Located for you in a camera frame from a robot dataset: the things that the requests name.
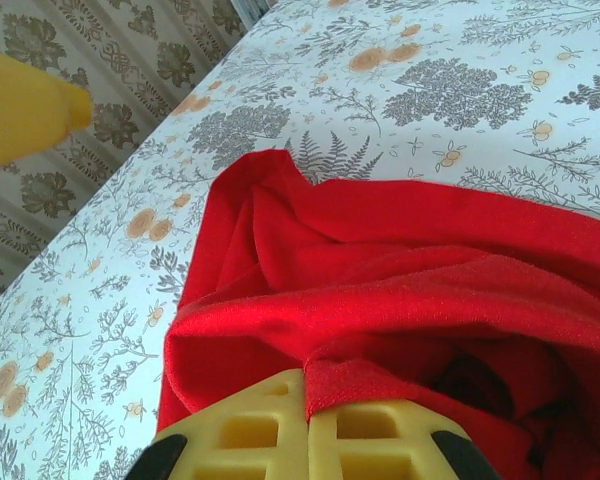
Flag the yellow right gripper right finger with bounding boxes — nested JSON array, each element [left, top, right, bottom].
[[308, 398, 499, 480]]

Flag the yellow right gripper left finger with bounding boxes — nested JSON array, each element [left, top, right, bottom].
[[144, 369, 311, 480]]

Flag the red t-shirt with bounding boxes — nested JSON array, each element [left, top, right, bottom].
[[158, 148, 600, 480]]

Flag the floral table cover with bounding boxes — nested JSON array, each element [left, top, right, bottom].
[[0, 0, 600, 480]]

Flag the aluminium left frame post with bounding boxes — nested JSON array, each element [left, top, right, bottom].
[[237, 0, 281, 31]]

